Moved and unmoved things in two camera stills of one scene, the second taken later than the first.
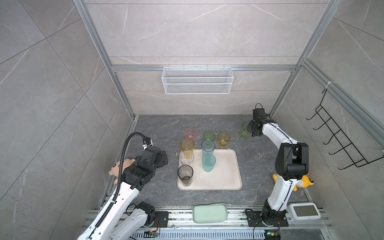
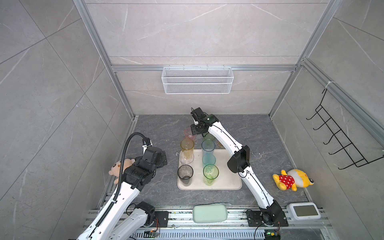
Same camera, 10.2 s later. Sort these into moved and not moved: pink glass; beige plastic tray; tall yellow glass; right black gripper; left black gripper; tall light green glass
Moved: tall light green glass; right black gripper
Not moved: left black gripper; pink glass; beige plastic tray; tall yellow glass
